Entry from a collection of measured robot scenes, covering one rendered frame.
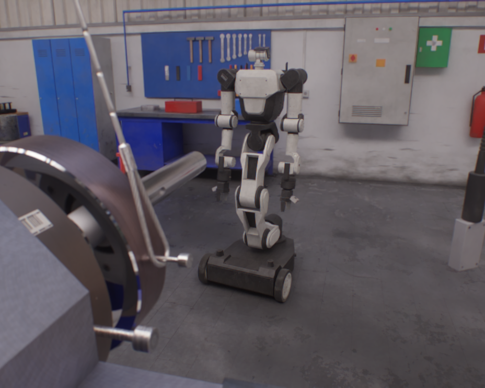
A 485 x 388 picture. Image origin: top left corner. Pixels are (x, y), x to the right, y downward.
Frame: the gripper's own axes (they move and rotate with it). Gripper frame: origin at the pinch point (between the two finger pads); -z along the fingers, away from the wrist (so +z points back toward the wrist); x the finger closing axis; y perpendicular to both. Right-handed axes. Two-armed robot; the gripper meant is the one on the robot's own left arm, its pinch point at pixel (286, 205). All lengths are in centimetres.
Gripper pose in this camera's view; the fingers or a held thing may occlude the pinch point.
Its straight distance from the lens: 249.9
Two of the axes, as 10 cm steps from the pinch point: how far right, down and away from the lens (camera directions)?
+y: 9.1, 1.2, -4.1
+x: -4.2, 0.7, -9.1
